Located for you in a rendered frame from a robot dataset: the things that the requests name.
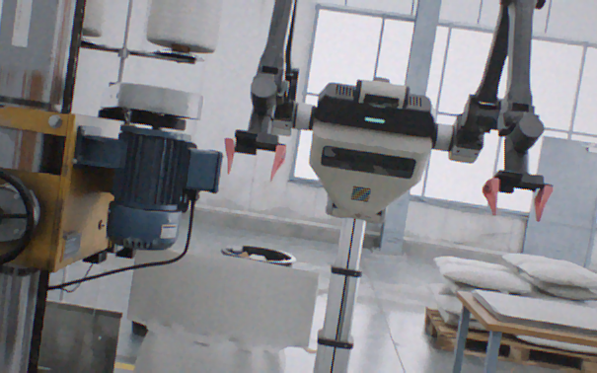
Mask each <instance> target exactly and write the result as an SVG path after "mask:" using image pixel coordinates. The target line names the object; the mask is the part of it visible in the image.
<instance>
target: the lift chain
mask: <svg viewBox="0 0 597 373"><path fill-rule="evenodd" d="M86 3H87V0H75V9H74V15H73V25H72V30H71V41H70V45H69V56H68V61H67V72H66V77H65V88H64V93H63V104H62V109H61V113H62V114H68V115H69V114H70V113H71V112H72V101H73V96H74V86H75V80H76V70H77V65H78V54H80V49H81V39H82V33H83V23H84V19H85V7H86ZM65 142H66V137H65V136H59V135H58V139H57V150H56V155H54V166H53V171H52V173H53V174H59V175H60V174H61V173H62V165H63V158H64V149H65ZM48 282H49V272H48V270H46V269H41V270H40V275H39V281H38V291H37V305H36V310H35V320H34V327H33V328H32V336H31V342H30V352H29V358H28V367H27V373H37V368H38V360H39V353H40V344H41V337H42V335H41V334H42V329H43V318H44V313H45V303H46V297H47V291H45V287H48Z"/></svg>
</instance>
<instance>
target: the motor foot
mask: <svg viewBox="0 0 597 373"><path fill-rule="evenodd" d="M101 134H102V129H101V128H100V127H95V126H88V125H78V130H77V136H76V144H75V151H74V159H75V160H77V164H74V165H73V168H74V169H87V168H96V167H105V168H113V169H118V168H119V160H120V152H121V145H122V140H118V139H114V138H108V137H102V136H101ZM126 142H128V141H125V143H124V142H123V147H122V154H121V163H120V167H121V169H122V170H123V165H124V158H125V150H126Z"/></svg>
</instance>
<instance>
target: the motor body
mask: <svg viewBox="0 0 597 373"><path fill-rule="evenodd" d="M119 130H121V133H119V134H118V140H122V145H121V152H120V160H119V168H118V169H113V176H112V191H111V194H112V195H114V196H115V200H112V201H110V206H109V210H108V214H109V215H108V223H107V234H108V236H109V238H110V240H111V241H112V242H113V243H115V244H117V245H119V246H122V247H126V248H131V249H138V250H165V249H168V248H169V247H171V246H172V245H173V243H175V242H176V241H177V239H178V237H179V231H180V224H181V218H182V211H181V210H179V209H178V205H179V203H181V196H182V189H183V182H184V174H185V167H186V160H187V147H188V143H187V141H191V135H187V134H181V133H174V131H168V130H161V129H155V128H147V127H140V126H133V125H125V124H121V125H120V128H119ZM125 141H128V142H126V150H125V158H124V165H123V170H122V169H121V167H120V163H121V154H122V147H123V142H124V143H125Z"/></svg>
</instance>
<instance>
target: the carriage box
mask: <svg viewBox="0 0 597 373"><path fill-rule="evenodd" d="M121 124H125V125H128V122H126V121H120V120H114V119H108V118H101V117H94V116H88V115H82V114H76V113H70V114H69V115H68V114H62V113H54V112H42V111H36V110H28V109H21V107H15V106H7V105H1V104H0V126H4V127H12V128H18V129H24V130H32V131H33V132H35V131H38V133H45V134H51V135H59V136H65V137H66V142H65V149H64V158H63V165H62V173H61V174H60V175H59V174H53V173H37V172H30V171H23V170H17V169H10V168H3V167H0V168H1V169H4V170H6V171H9V172H11V173H13V174H14V175H16V176H17V177H18V178H19V179H21V181H22V182H23V184H24V185H25V186H26V187H27V189H30V190H33V191H34V193H35V196H36V197H37V200H38V204H39V208H40V217H39V221H38V224H37V226H36V231H35V234H34V237H33V238H32V239H31V241H30V243H29V244H28V246H27V247H26V248H25V249H24V250H23V252H22V253H21V254H20V255H19V256H18V257H17V258H16V259H14V260H13V261H10V262H7V263H9V264H15V265H21V266H27V267H34V268H40V269H46V270H48V272H56V271H59V270H60V269H61V268H63V267H65V266H67V265H69V264H71V263H73V262H76V261H80V260H83V259H85V258H87V257H89V256H92V255H94V254H96V253H99V252H100V251H101V250H104V249H106V248H110V247H111V246H112V241H111V240H110V238H109V236H108V234H107V223H108V215H109V214H108V210H109V206H110V201H112V200H115V196H114V195H112V194H111V193H110V192H104V191H103V187H104V186H105V178H106V170H107V168H105V167H96V168H87V169H74V168H73V165H74V164H77V160H75V159H74V151H75V144H76V136H77V130H78V125H88V126H95V127H100V128H101V129H102V134H101V136H102V137H108V138H114V139H118V134H119V133H121V130H119V128H120V125H121ZM4 184H8V183H7V182H5V181H3V179H1V178H0V186H2V185H4ZM81 233H83V235H82V242H81V250H79V255H76V256H74V257H72V258H70V259H67V260H65V261H64V260H63V259H64V250H65V242H66V239H68V237H71V236H74V235H77V234H81ZM20 240H21V238H20V239H16V240H12V241H7V242H0V256H2V255H4V254H6V253H8V251H10V250H12V249H13V248H14V247H15V246H16V245H17V244H18V243H19V241H20ZM48 264H49V265H48Z"/></svg>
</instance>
